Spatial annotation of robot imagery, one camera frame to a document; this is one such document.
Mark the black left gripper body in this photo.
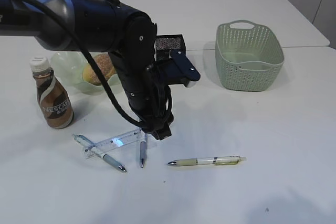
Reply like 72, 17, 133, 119
109, 16, 170, 130

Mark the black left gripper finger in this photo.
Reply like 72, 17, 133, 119
151, 122, 172, 140

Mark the clear plastic ruler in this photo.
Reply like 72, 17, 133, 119
82, 129, 147, 158

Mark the sugared bread loaf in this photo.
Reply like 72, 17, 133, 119
82, 53, 116, 86

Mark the grey grip pen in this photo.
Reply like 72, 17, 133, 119
139, 133, 148, 168
72, 134, 127, 173

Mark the brown coffee drink bottle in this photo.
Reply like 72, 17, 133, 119
29, 57, 74, 129

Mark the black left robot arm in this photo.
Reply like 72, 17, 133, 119
1, 0, 174, 140

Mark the black mesh pen holder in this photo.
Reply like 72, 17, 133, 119
153, 34, 187, 86

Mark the beige grip white pen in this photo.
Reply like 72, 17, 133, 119
168, 156, 246, 167

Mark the green wavy glass plate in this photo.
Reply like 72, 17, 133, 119
50, 52, 120, 94

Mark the green plastic woven basket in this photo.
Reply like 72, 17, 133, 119
215, 20, 285, 92

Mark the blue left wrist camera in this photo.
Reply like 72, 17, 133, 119
155, 49, 201, 88

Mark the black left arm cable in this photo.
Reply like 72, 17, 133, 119
0, 0, 174, 130

